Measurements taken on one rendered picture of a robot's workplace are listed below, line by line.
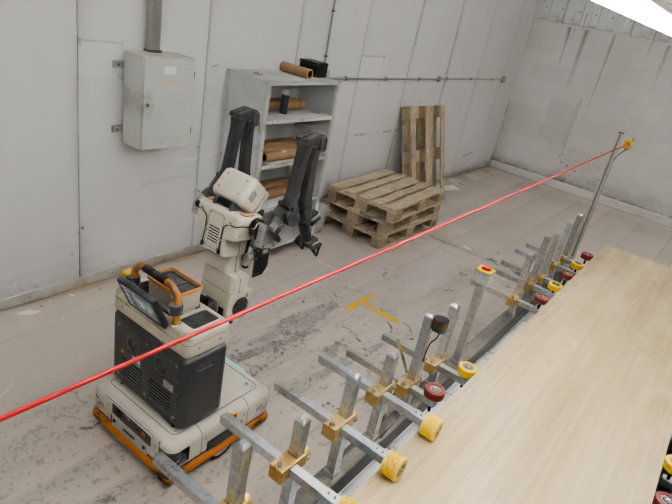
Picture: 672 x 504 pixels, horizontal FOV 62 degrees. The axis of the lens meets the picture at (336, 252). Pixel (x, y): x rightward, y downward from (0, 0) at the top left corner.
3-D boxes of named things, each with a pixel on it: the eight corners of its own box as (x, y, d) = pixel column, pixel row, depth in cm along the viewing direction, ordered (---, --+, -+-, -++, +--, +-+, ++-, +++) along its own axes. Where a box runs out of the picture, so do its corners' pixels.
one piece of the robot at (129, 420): (157, 456, 254) (158, 442, 251) (104, 408, 275) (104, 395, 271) (161, 453, 256) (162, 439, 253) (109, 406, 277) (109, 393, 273)
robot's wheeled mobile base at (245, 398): (168, 491, 256) (171, 450, 246) (89, 418, 288) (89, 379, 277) (269, 422, 308) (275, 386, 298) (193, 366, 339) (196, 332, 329)
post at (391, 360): (360, 453, 219) (386, 352, 199) (365, 448, 221) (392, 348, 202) (367, 458, 217) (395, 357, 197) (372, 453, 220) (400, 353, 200)
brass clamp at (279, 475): (265, 474, 163) (268, 462, 161) (296, 451, 173) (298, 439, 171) (281, 487, 160) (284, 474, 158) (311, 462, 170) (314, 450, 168)
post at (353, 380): (322, 481, 198) (347, 372, 178) (328, 476, 201) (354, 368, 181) (330, 487, 196) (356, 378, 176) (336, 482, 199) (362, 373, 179)
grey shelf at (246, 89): (209, 248, 493) (226, 68, 430) (278, 228, 563) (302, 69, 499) (244, 269, 472) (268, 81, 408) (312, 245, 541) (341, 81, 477)
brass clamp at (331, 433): (319, 433, 182) (321, 421, 180) (343, 414, 193) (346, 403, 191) (333, 443, 179) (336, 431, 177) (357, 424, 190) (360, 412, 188)
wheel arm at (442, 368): (380, 341, 259) (382, 333, 257) (384, 338, 261) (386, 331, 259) (464, 388, 237) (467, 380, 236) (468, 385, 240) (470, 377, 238)
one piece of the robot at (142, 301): (175, 342, 242) (159, 309, 226) (127, 307, 260) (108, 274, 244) (195, 325, 248) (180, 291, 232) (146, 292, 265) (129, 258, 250)
